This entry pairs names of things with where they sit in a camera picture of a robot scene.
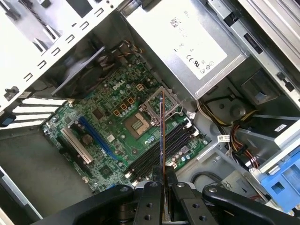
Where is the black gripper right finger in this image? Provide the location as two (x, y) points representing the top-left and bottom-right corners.
(166, 165), (291, 225)

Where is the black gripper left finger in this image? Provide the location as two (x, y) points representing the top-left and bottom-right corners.
(31, 165), (164, 225)

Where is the blue RAM stick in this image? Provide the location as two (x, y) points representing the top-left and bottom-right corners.
(159, 90), (170, 222)

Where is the black RAM slot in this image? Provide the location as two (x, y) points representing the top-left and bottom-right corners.
(126, 118), (190, 172)
(131, 126), (197, 182)
(127, 121), (194, 178)
(135, 131), (202, 186)

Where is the green motherboard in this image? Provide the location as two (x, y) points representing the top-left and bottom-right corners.
(41, 60), (211, 195)

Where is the CPU socket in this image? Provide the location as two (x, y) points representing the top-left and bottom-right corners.
(124, 112), (154, 139)

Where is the blue expansion slot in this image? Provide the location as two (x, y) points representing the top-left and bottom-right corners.
(78, 116), (119, 161)

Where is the white expansion slot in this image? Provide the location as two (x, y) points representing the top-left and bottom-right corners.
(60, 127), (94, 165)

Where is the blue plastic bay latch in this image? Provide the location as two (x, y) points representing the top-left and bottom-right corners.
(259, 150), (300, 213)

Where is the metal locking lever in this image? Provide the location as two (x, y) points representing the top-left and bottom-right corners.
(172, 103), (185, 117)

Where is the metal socket cover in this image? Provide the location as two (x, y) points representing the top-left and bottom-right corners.
(139, 86), (183, 126)

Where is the metal drive cage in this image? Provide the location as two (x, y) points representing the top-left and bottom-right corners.
(231, 113), (300, 225)

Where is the black grey PC case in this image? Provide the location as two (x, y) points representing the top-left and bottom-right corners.
(0, 0), (300, 225)

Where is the black case fan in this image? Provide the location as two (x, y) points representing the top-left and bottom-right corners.
(50, 45), (118, 100)

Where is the grey power supply unit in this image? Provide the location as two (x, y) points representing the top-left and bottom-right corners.
(119, 0), (250, 101)

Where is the black cable loop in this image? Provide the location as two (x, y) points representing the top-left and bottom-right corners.
(191, 172), (223, 188)

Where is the orange red wire bundle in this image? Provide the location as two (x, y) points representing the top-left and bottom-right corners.
(228, 124), (260, 171)

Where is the yellow black wire bundle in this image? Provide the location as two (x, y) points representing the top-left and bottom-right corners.
(196, 98), (257, 128)

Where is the twisted fan wire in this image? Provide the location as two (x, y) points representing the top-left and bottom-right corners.
(117, 39), (143, 58)

